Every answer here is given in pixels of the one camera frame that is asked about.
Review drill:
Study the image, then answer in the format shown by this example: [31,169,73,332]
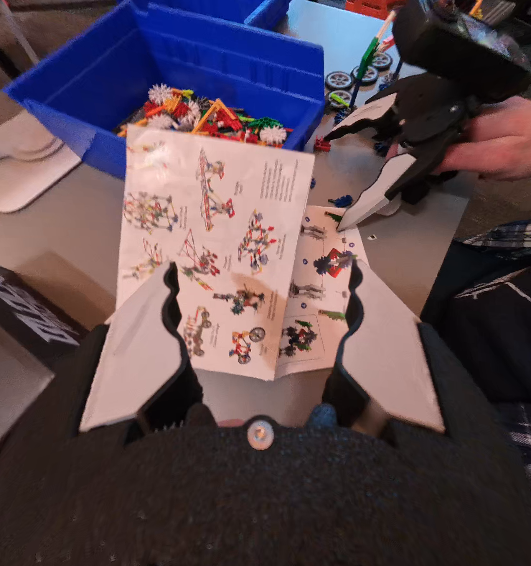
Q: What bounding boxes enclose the red plastic crate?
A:
[345,0,408,20]

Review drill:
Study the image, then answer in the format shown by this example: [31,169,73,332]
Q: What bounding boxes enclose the person's right hand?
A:
[433,95,531,182]

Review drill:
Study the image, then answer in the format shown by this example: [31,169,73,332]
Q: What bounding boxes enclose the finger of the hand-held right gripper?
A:
[324,92,400,142]
[335,152,420,233]

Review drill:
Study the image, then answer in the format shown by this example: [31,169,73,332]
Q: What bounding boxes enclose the blue plastic bin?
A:
[146,0,293,29]
[2,0,326,180]

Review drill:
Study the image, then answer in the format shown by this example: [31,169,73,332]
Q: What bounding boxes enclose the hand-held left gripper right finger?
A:
[322,259,446,433]

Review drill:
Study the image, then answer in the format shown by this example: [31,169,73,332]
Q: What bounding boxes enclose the black printed box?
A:
[0,260,89,368]

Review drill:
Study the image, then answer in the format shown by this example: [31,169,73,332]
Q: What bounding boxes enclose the toy rod construction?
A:
[334,9,401,124]

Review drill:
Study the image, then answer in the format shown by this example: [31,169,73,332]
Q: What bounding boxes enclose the pile of colourful construction pieces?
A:
[115,83,295,149]

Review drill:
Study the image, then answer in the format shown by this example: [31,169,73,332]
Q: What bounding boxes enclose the printed instruction booklet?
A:
[115,124,370,381]

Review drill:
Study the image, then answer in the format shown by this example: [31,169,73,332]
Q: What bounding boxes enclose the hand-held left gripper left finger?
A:
[79,261,204,433]

